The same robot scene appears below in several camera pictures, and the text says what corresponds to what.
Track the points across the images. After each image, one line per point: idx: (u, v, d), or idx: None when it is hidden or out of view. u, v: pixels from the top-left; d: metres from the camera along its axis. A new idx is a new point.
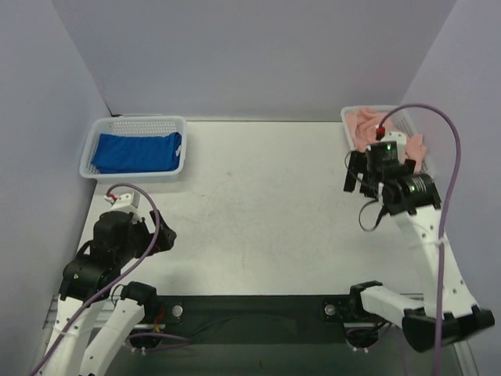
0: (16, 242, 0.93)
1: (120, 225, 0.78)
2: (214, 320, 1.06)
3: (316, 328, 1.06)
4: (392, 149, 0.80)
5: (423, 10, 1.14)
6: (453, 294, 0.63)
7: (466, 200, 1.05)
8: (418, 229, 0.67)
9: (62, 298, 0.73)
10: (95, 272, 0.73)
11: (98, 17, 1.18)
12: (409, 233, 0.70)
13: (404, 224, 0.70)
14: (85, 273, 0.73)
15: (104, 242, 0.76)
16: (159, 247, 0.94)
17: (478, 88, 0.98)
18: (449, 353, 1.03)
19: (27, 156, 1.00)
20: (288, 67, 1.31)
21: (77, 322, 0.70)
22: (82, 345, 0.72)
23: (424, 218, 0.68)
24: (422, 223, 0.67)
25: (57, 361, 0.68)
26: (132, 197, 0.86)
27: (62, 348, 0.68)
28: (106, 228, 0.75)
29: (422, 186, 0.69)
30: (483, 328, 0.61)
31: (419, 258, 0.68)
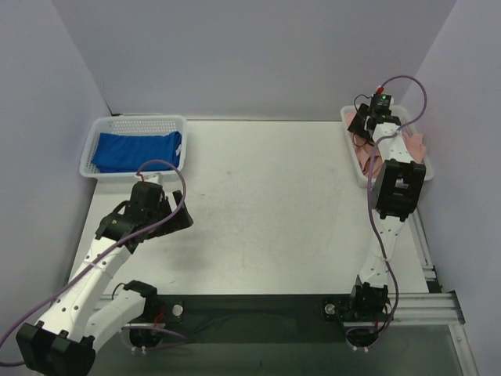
0: (18, 236, 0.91)
1: (155, 189, 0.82)
2: (214, 319, 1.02)
3: (316, 328, 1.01)
4: (386, 98, 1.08)
5: (418, 12, 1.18)
6: (400, 155, 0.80)
7: (463, 194, 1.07)
8: (383, 129, 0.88)
9: (96, 237, 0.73)
10: (129, 223, 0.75)
11: (100, 18, 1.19)
12: (377, 137, 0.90)
13: (376, 135, 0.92)
14: (121, 222, 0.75)
15: (139, 201, 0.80)
16: (178, 224, 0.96)
17: (477, 86, 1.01)
18: (449, 351, 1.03)
19: (30, 152, 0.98)
20: (288, 66, 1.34)
21: (107, 258, 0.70)
22: (104, 286, 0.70)
23: (387, 126, 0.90)
24: (386, 128, 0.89)
25: (78, 291, 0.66)
26: (159, 177, 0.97)
27: (88, 279, 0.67)
28: (143, 189, 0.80)
29: (390, 117, 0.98)
30: (419, 176, 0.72)
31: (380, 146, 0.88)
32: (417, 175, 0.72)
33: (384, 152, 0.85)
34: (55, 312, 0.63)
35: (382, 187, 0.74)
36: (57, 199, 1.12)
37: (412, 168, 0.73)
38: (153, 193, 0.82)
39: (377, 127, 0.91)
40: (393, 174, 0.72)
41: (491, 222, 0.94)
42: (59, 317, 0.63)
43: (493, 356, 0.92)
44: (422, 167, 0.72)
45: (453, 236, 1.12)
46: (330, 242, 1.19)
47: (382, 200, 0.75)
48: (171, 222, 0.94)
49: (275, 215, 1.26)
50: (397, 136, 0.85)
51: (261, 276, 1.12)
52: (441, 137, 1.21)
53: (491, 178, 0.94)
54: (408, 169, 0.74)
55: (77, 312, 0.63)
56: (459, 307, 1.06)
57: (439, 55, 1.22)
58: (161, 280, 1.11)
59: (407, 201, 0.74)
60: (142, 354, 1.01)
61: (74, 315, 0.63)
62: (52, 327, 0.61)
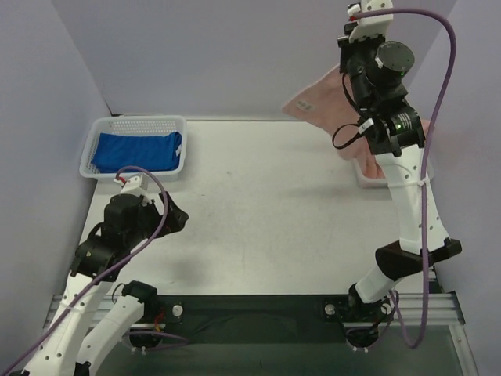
0: (18, 236, 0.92)
1: (130, 207, 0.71)
2: (214, 319, 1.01)
3: (316, 329, 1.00)
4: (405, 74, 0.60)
5: (418, 13, 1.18)
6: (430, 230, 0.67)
7: (464, 195, 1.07)
8: (401, 171, 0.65)
9: (71, 274, 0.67)
10: (106, 253, 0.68)
11: (100, 19, 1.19)
12: (391, 175, 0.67)
13: (386, 164, 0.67)
14: (97, 254, 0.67)
15: (113, 225, 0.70)
16: (169, 227, 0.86)
17: (477, 85, 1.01)
18: (449, 352, 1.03)
19: (30, 153, 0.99)
20: (288, 66, 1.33)
21: (84, 298, 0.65)
22: (87, 323, 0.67)
23: (407, 159, 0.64)
24: (406, 165, 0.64)
25: (59, 338, 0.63)
26: (141, 179, 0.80)
27: (67, 322, 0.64)
28: (117, 211, 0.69)
29: (409, 127, 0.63)
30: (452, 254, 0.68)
31: (398, 195, 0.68)
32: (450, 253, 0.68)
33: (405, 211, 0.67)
34: (39, 361, 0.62)
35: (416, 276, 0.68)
36: (56, 200, 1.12)
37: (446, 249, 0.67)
38: (130, 214, 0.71)
39: (391, 158, 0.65)
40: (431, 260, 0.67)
41: (491, 222, 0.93)
42: (43, 365, 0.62)
43: (492, 355, 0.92)
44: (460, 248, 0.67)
45: (452, 237, 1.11)
46: (330, 242, 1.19)
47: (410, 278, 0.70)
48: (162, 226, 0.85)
49: (275, 215, 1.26)
50: (423, 189, 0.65)
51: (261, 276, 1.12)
52: (441, 138, 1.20)
53: (492, 178, 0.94)
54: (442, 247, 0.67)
55: (60, 359, 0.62)
56: (460, 308, 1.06)
57: (439, 55, 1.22)
58: (160, 280, 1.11)
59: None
60: (142, 354, 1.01)
61: (58, 363, 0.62)
62: None
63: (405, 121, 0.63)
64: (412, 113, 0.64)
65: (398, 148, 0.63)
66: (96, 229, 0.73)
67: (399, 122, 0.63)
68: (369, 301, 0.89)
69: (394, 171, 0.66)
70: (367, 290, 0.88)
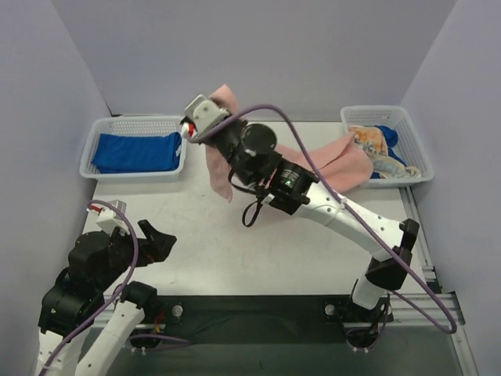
0: (18, 236, 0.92)
1: (98, 252, 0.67)
2: (215, 320, 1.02)
3: (316, 329, 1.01)
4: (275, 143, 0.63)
5: (419, 13, 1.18)
6: (383, 232, 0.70)
7: (464, 196, 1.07)
8: (321, 208, 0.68)
9: (41, 331, 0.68)
10: (77, 301, 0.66)
11: (100, 19, 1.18)
12: (317, 216, 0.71)
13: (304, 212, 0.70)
14: (63, 309, 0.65)
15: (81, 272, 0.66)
16: (152, 258, 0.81)
17: (477, 86, 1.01)
18: (449, 351, 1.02)
19: (30, 153, 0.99)
20: (288, 67, 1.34)
21: (60, 356, 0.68)
22: (70, 368, 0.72)
23: (316, 196, 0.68)
24: (319, 203, 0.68)
25: None
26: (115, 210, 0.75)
27: None
28: (81, 259, 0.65)
29: (300, 176, 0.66)
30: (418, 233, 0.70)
31: (337, 225, 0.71)
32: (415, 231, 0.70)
33: (351, 232, 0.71)
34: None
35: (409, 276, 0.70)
36: (57, 200, 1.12)
37: (409, 233, 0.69)
38: (96, 259, 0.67)
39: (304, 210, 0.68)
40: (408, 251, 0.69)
41: (491, 222, 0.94)
42: None
43: (494, 356, 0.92)
44: (415, 223, 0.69)
45: (452, 237, 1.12)
46: (330, 242, 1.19)
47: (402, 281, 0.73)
48: (144, 256, 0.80)
49: (275, 215, 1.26)
50: (347, 208, 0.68)
51: (261, 276, 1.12)
52: (441, 139, 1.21)
53: (492, 180, 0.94)
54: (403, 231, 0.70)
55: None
56: (460, 308, 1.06)
57: (439, 56, 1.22)
58: (160, 280, 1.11)
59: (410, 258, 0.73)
60: (142, 355, 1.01)
61: None
62: None
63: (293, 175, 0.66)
64: (293, 164, 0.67)
65: (303, 197, 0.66)
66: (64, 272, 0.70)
67: (288, 178, 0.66)
68: (373, 307, 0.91)
69: (316, 213, 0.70)
70: (367, 299, 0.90)
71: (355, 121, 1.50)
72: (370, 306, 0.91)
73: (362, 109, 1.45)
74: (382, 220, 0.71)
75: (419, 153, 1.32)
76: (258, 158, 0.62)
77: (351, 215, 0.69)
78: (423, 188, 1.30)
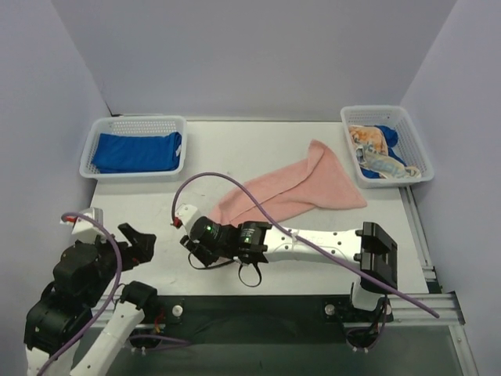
0: (18, 237, 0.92)
1: (84, 267, 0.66)
2: (214, 320, 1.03)
3: (316, 329, 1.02)
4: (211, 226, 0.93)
5: (419, 14, 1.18)
6: (341, 244, 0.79)
7: (464, 197, 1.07)
8: (281, 246, 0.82)
9: (28, 347, 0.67)
10: (61, 319, 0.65)
11: (100, 20, 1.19)
12: (284, 255, 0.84)
13: (274, 257, 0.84)
14: (47, 325, 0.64)
15: (67, 287, 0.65)
16: (137, 260, 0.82)
17: (477, 87, 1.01)
18: (449, 351, 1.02)
19: (30, 153, 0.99)
20: (288, 67, 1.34)
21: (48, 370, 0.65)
22: None
23: (272, 238, 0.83)
24: (277, 244, 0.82)
25: None
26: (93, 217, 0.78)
27: None
28: (66, 275, 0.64)
29: (253, 230, 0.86)
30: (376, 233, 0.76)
31: (306, 256, 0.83)
32: (380, 234, 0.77)
33: (317, 256, 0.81)
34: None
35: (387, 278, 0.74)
36: (57, 200, 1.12)
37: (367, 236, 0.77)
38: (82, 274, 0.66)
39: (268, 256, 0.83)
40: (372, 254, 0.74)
41: (491, 222, 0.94)
42: None
43: (493, 355, 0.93)
44: (373, 225, 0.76)
45: (452, 237, 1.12)
46: None
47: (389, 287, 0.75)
48: (129, 260, 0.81)
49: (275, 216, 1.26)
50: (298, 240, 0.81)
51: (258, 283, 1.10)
52: (441, 139, 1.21)
53: (493, 181, 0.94)
54: (365, 237, 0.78)
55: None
56: (460, 308, 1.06)
57: (439, 56, 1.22)
58: (161, 280, 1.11)
59: (391, 263, 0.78)
60: (142, 355, 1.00)
61: None
62: None
63: (250, 231, 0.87)
64: (253, 223, 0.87)
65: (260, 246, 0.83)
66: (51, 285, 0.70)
67: (247, 235, 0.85)
68: (374, 309, 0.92)
69: (279, 254, 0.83)
70: (366, 301, 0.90)
71: (355, 121, 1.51)
72: (371, 308, 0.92)
73: (362, 109, 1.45)
74: (340, 236, 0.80)
75: (419, 153, 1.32)
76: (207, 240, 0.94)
77: (302, 244, 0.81)
78: (423, 188, 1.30)
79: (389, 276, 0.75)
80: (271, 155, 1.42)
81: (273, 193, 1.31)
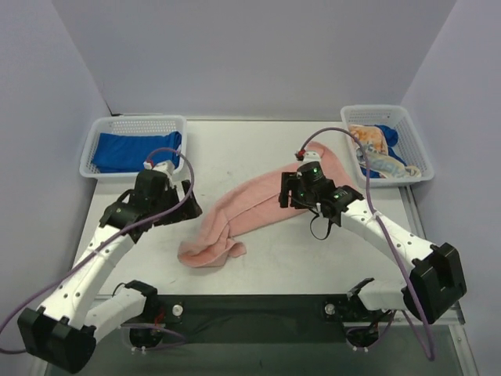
0: (19, 237, 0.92)
1: (159, 178, 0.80)
2: (214, 319, 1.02)
3: (316, 328, 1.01)
4: (318, 171, 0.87)
5: (419, 14, 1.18)
6: (409, 245, 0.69)
7: (464, 196, 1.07)
8: (357, 216, 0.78)
9: (99, 225, 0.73)
10: (134, 213, 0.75)
11: (100, 20, 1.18)
12: (354, 226, 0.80)
13: (347, 223, 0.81)
14: (125, 212, 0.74)
15: (143, 191, 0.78)
16: (185, 213, 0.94)
17: (477, 88, 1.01)
18: (448, 349, 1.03)
19: (30, 154, 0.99)
20: (287, 67, 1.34)
21: (110, 246, 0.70)
22: (106, 273, 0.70)
23: (356, 209, 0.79)
24: (357, 213, 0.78)
25: (81, 278, 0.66)
26: (167, 166, 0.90)
27: (91, 265, 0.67)
28: (148, 178, 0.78)
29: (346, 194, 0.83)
30: (452, 258, 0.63)
31: (371, 238, 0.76)
32: (454, 262, 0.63)
33: (382, 244, 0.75)
34: (56, 298, 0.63)
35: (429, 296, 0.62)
36: (58, 200, 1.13)
37: (440, 254, 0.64)
38: (157, 182, 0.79)
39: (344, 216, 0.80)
40: (431, 270, 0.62)
41: (491, 222, 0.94)
42: (60, 302, 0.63)
43: (492, 354, 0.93)
44: (452, 249, 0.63)
45: (452, 238, 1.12)
46: (330, 242, 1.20)
47: (432, 310, 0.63)
48: (180, 212, 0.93)
49: (275, 215, 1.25)
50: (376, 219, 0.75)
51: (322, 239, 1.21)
52: (441, 139, 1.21)
53: (492, 182, 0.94)
54: (437, 255, 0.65)
55: (79, 298, 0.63)
56: (460, 307, 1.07)
57: (439, 55, 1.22)
58: (161, 280, 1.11)
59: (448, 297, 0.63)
60: (142, 354, 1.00)
61: (76, 301, 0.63)
62: (53, 314, 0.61)
63: (344, 196, 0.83)
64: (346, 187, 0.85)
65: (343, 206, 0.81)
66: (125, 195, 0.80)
67: (338, 194, 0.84)
68: (373, 309, 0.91)
69: (352, 222, 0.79)
70: (373, 302, 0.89)
71: (355, 121, 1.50)
72: (369, 309, 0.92)
73: (362, 108, 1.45)
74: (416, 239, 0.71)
75: (419, 153, 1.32)
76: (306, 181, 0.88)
77: (378, 225, 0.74)
78: (423, 188, 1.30)
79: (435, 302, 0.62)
80: (271, 154, 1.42)
81: (263, 197, 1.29)
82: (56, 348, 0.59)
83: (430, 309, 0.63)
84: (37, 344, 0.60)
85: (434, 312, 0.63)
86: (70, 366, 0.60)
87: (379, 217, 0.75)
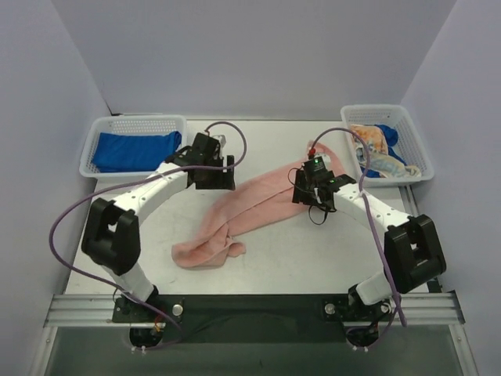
0: (19, 236, 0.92)
1: (213, 142, 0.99)
2: (215, 319, 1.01)
3: (317, 328, 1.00)
4: (319, 161, 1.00)
5: (419, 13, 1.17)
6: (387, 216, 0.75)
7: (464, 196, 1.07)
8: (346, 195, 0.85)
9: (165, 163, 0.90)
10: (192, 160, 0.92)
11: (100, 19, 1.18)
12: (345, 205, 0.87)
13: (341, 204, 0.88)
14: (186, 158, 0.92)
15: (200, 147, 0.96)
16: (222, 184, 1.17)
17: (477, 88, 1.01)
18: (448, 349, 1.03)
19: (30, 153, 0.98)
20: (288, 66, 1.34)
21: (172, 175, 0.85)
22: (162, 197, 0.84)
23: (347, 189, 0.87)
24: (347, 193, 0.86)
25: (147, 189, 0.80)
26: (222, 139, 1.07)
27: (156, 183, 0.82)
28: (205, 138, 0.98)
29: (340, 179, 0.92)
30: (427, 226, 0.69)
31: (358, 214, 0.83)
32: (427, 229, 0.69)
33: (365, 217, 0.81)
34: (126, 197, 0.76)
35: (403, 262, 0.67)
36: (58, 200, 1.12)
37: (416, 223, 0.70)
38: (211, 145, 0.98)
39: (337, 195, 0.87)
40: (405, 234, 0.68)
41: (491, 222, 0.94)
42: (129, 200, 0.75)
43: (492, 354, 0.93)
44: (427, 218, 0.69)
45: (452, 238, 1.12)
46: (330, 241, 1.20)
47: (407, 277, 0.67)
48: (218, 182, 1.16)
49: (275, 215, 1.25)
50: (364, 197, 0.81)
51: (320, 225, 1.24)
52: (441, 139, 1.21)
53: (493, 181, 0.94)
54: (412, 224, 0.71)
55: (144, 201, 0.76)
56: (460, 307, 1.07)
57: (440, 53, 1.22)
58: (161, 280, 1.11)
59: (423, 268, 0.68)
60: (142, 355, 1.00)
61: (142, 203, 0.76)
62: (123, 205, 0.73)
63: (339, 182, 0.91)
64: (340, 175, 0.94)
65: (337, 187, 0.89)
66: (183, 150, 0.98)
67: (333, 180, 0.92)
68: (371, 303, 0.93)
69: (344, 202, 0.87)
70: (368, 293, 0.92)
71: (355, 121, 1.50)
72: (368, 304, 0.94)
73: (362, 108, 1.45)
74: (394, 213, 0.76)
75: (419, 153, 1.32)
76: (308, 170, 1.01)
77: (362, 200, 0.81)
78: (423, 187, 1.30)
79: (407, 265, 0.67)
80: (271, 154, 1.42)
81: (263, 197, 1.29)
82: (115, 235, 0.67)
83: (405, 275, 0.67)
84: (98, 231, 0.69)
85: (406, 275, 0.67)
86: (115, 258, 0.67)
87: (365, 194, 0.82)
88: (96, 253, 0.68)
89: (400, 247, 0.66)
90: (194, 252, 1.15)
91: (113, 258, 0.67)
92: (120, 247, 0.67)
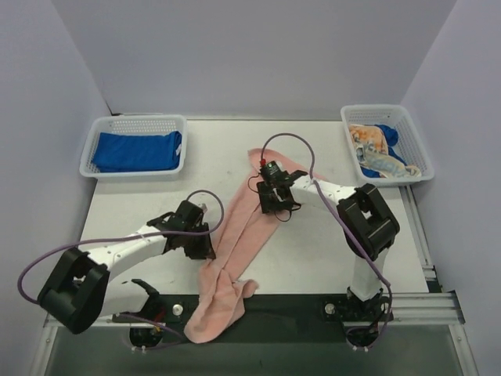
0: (19, 236, 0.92)
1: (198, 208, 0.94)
2: None
3: (316, 328, 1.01)
4: (272, 165, 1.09)
5: (419, 13, 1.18)
6: (338, 193, 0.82)
7: (463, 196, 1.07)
8: (300, 185, 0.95)
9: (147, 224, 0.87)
10: (172, 226, 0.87)
11: (100, 21, 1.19)
12: (303, 195, 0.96)
13: (300, 196, 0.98)
14: (165, 225, 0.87)
15: (182, 215, 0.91)
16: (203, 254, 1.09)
17: (477, 88, 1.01)
18: (449, 350, 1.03)
19: (30, 153, 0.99)
20: (287, 67, 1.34)
21: (153, 237, 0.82)
22: (136, 258, 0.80)
23: (300, 182, 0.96)
24: (300, 184, 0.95)
25: (124, 247, 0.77)
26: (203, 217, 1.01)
27: (134, 244, 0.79)
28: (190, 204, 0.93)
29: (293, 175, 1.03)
30: (371, 193, 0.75)
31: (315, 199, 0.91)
32: (373, 195, 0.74)
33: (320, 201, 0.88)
34: (101, 251, 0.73)
35: (358, 227, 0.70)
36: (57, 200, 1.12)
37: (363, 193, 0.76)
38: (196, 212, 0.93)
39: (294, 187, 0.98)
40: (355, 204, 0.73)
41: (491, 223, 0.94)
42: (103, 254, 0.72)
43: (492, 354, 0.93)
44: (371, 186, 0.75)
45: (452, 238, 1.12)
46: (330, 242, 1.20)
47: (366, 242, 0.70)
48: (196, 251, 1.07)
49: (274, 216, 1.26)
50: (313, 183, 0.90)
51: (310, 217, 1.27)
52: (441, 139, 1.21)
53: (493, 181, 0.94)
54: (360, 194, 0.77)
55: (119, 259, 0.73)
56: (459, 307, 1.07)
57: (440, 53, 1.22)
58: (160, 280, 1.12)
59: (381, 231, 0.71)
60: (141, 354, 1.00)
61: (116, 259, 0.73)
62: (96, 258, 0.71)
63: (293, 178, 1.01)
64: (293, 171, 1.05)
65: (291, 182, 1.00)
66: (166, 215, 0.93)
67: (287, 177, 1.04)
68: (366, 297, 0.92)
69: (301, 193, 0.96)
70: (360, 288, 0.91)
71: (355, 121, 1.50)
72: (365, 298, 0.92)
73: (362, 108, 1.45)
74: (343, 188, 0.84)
75: (419, 153, 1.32)
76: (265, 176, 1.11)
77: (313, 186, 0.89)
78: (423, 188, 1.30)
79: (363, 229, 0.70)
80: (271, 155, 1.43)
81: None
82: (78, 292, 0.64)
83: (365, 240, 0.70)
84: (60, 283, 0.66)
85: (365, 239, 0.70)
86: (73, 315, 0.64)
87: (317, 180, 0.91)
88: (55, 307, 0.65)
89: (351, 212, 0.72)
90: (208, 318, 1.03)
91: (70, 315, 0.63)
92: (79, 306, 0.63)
